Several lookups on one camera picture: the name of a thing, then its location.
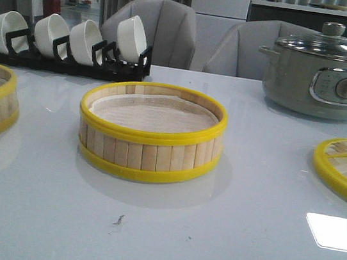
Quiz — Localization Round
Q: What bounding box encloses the white steamer liner cloth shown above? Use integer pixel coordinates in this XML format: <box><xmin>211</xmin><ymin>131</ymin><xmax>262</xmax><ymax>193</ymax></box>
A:
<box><xmin>90</xmin><ymin>94</ymin><xmax>219</xmax><ymax>134</ymax></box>

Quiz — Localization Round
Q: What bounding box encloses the black bowl rack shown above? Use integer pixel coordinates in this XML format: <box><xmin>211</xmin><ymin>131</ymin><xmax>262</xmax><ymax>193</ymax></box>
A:
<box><xmin>0</xmin><ymin>28</ymin><xmax>152</xmax><ymax>82</ymax></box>

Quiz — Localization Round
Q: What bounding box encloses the grey chair right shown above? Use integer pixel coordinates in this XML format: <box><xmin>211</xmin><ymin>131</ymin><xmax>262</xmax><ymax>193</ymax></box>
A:
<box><xmin>202</xmin><ymin>20</ymin><xmax>315</xmax><ymax>80</ymax></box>

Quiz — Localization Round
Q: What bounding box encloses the grey chair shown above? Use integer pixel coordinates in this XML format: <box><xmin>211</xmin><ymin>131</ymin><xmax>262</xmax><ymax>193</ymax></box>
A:
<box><xmin>101</xmin><ymin>0</ymin><xmax>197</xmax><ymax>70</ymax></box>
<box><xmin>202</xmin><ymin>20</ymin><xmax>315</xmax><ymax>80</ymax></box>

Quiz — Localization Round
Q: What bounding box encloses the white bowl rightmost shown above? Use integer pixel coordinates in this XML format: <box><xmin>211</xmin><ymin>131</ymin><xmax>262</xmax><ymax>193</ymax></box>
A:
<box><xmin>117</xmin><ymin>15</ymin><xmax>147</xmax><ymax>63</ymax></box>

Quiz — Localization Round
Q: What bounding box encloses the white bowl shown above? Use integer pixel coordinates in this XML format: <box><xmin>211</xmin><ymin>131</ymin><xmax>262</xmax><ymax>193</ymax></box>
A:
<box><xmin>34</xmin><ymin>13</ymin><xmax>70</xmax><ymax>58</ymax></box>
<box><xmin>69</xmin><ymin>20</ymin><xmax>103</xmax><ymax>66</ymax></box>
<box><xmin>117</xmin><ymin>15</ymin><xmax>147</xmax><ymax>63</ymax></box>
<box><xmin>0</xmin><ymin>11</ymin><xmax>28</xmax><ymax>54</ymax></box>

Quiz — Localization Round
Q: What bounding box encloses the grey chair left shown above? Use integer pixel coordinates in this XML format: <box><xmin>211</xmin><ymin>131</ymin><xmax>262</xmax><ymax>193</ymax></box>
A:
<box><xmin>101</xmin><ymin>0</ymin><xmax>197</xmax><ymax>70</ymax></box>

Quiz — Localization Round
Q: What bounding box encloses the white cabinet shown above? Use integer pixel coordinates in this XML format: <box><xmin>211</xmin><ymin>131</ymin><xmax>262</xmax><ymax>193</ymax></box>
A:
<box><xmin>190</xmin><ymin>0</ymin><xmax>250</xmax><ymax>71</ymax></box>

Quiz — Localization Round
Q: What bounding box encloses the green electric cooking pot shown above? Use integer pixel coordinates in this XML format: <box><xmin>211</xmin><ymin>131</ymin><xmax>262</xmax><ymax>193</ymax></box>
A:
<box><xmin>259</xmin><ymin>45</ymin><xmax>347</xmax><ymax>120</ymax></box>

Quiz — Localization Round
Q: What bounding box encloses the red bin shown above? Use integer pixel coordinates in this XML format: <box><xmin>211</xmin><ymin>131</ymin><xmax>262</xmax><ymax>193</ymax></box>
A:
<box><xmin>42</xmin><ymin>0</ymin><xmax>61</xmax><ymax>17</ymax></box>

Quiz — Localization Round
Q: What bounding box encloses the glass pot lid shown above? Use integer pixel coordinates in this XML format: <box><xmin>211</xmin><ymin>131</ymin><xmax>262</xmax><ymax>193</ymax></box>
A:
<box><xmin>275</xmin><ymin>22</ymin><xmax>347</xmax><ymax>61</ymax></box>

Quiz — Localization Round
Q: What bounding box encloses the white bowl far left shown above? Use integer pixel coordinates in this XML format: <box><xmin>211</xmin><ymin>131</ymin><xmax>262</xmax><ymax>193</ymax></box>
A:
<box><xmin>0</xmin><ymin>11</ymin><xmax>28</xmax><ymax>54</ymax></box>

